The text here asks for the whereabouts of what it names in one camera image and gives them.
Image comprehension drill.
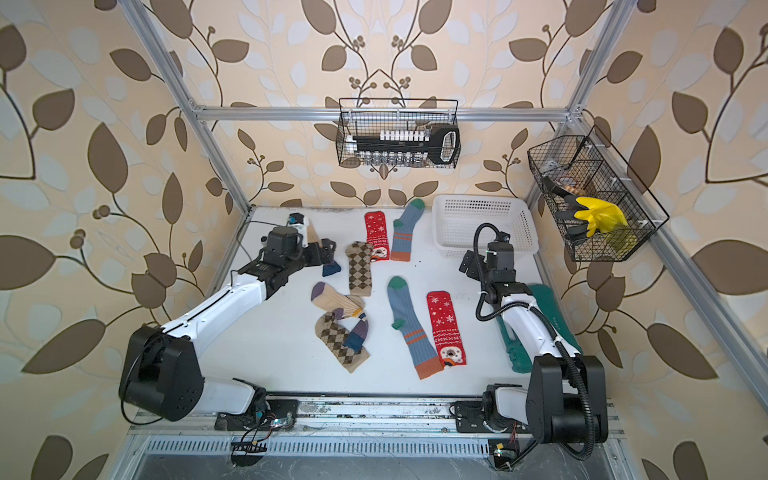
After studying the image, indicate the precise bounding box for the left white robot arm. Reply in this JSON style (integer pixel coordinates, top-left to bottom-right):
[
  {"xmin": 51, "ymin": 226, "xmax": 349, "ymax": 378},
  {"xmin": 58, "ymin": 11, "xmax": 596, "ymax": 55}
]
[{"xmin": 118, "ymin": 224, "xmax": 336, "ymax": 428}]

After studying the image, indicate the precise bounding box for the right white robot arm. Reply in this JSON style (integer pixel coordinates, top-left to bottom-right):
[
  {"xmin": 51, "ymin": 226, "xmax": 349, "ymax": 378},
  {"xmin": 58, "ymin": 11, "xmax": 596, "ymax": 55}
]
[{"xmin": 459, "ymin": 223, "xmax": 608, "ymax": 461}]

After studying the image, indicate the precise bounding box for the white plastic basket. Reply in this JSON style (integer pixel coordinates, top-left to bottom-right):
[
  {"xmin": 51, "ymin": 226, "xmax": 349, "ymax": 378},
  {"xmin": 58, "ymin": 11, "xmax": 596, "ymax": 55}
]
[{"xmin": 431, "ymin": 194, "xmax": 540, "ymax": 260}]

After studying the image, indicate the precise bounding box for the back black wire basket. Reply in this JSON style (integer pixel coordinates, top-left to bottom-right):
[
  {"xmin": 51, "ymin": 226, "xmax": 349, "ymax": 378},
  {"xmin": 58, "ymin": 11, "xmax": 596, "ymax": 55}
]
[{"xmin": 335, "ymin": 96, "xmax": 461, "ymax": 168}]

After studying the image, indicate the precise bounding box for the black wire basket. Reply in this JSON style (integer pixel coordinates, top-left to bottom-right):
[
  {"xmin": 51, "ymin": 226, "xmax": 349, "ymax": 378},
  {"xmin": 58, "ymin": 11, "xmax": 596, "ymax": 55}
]
[
  {"xmin": 335, "ymin": 96, "xmax": 461, "ymax": 168},
  {"xmin": 527, "ymin": 126, "xmax": 670, "ymax": 262}
]

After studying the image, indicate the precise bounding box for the yellow rubber glove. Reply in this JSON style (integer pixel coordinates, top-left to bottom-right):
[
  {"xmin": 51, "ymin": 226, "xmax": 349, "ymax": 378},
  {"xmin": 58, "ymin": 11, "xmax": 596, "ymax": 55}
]
[{"xmin": 574, "ymin": 197, "xmax": 629, "ymax": 238}]

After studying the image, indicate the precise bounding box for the right black wire basket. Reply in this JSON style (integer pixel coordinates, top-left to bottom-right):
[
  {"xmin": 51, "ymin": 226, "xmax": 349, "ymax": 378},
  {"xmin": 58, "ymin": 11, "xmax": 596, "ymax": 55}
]
[{"xmin": 527, "ymin": 126, "xmax": 670, "ymax": 262}]

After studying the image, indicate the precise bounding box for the black tool in basket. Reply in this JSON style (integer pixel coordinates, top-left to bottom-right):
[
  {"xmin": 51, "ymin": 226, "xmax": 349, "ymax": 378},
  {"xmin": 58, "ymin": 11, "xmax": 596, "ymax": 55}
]
[{"xmin": 542, "ymin": 176, "xmax": 588, "ymax": 245}]

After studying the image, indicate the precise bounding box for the blue striped sock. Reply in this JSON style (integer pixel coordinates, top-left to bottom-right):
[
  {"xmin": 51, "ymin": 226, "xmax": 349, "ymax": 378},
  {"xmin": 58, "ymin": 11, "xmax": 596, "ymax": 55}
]
[
  {"xmin": 387, "ymin": 276, "xmax": 443, "ymax": 380},
  {"xmin": 390, "ymin": 199, "xmax": 425, "ymax": 262}
]

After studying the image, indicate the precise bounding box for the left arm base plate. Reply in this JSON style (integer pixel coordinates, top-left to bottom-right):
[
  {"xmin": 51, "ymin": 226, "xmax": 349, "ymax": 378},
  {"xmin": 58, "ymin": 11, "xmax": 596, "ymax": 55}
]
[{"xmin": 214, "ymin": 399, "xmax": 299, "ymax": 431}]

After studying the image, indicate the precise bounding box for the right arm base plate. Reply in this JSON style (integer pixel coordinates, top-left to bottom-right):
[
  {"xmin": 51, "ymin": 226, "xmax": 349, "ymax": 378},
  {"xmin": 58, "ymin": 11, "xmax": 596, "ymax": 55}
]
[{"xmin": 449, "ymin": 400, "xmax": 528, "ymax": 435}]

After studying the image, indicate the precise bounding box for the red christmas sock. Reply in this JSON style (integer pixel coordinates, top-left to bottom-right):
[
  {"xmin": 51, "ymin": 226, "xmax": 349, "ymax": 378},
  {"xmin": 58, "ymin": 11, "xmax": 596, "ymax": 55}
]
[
  {"xmin": 427, "ymin": 291, "xmax": 467, "ymax": 367},
  {"xmin": 364, "ymin": 211, "xmax": 390, "ymax": 261}
]

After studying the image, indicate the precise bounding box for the brown argyle sock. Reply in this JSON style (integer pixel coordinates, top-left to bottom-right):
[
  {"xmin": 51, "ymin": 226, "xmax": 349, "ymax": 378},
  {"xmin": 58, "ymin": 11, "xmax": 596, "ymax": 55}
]
[
  {"xmin": 345, "ymin": 241, "xmax": 373, "ymax": 297},
  {"xmin": 315, "ymin": 312, "xmax": 370, "ymax": 373}
]

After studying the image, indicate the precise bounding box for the black socket set holder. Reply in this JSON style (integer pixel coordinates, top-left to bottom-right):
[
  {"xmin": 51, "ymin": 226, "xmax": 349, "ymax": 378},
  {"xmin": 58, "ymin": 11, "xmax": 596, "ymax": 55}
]
[{"xmin": 337, "ymin": 124, "xmax": 461, "ymax": 168}]

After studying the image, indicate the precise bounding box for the green plastic tool case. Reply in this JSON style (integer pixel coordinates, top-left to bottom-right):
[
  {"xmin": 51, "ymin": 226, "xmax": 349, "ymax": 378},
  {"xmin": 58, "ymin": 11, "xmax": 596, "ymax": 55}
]
[{"xmin": 496, "ymin": 284, "xmax": 583, "ymax": 374}]

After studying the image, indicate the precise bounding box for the beige purple sock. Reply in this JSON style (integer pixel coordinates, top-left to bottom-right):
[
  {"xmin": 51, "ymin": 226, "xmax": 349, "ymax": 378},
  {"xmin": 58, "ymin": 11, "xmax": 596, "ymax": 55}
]
[
  {"xmin": 311, "ymin": 282, "xmax": 369, "ymax": 354},
  {"xmin": 288, "ymin": 212, "xmax": 341, "ymax": 277}
]

